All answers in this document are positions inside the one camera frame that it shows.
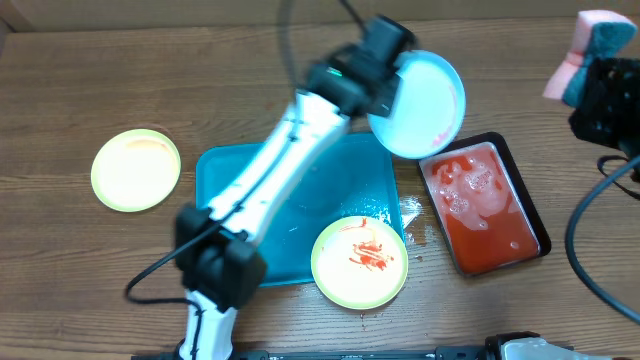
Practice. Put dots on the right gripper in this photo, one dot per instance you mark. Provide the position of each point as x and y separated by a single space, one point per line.
608 79

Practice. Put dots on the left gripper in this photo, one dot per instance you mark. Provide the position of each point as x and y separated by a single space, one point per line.
391 87

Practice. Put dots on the light blue plate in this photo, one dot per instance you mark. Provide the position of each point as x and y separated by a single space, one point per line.
428 109

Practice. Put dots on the green and pink sponge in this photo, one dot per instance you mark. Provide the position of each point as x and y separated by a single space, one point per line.
599 34

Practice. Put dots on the yellow plate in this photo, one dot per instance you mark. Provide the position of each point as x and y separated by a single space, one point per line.
135 170
359 262

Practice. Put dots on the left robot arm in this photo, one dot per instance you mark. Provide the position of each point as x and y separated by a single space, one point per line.
216 246

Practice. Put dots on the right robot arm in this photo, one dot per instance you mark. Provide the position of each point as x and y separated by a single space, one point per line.
528 345

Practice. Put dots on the teal plastic tray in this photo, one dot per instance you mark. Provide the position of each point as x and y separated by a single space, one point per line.
354 177

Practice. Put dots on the black tray with red water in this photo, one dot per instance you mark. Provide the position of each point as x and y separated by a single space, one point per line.
485 212

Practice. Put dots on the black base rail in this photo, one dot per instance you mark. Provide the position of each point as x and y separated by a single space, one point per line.
439 353

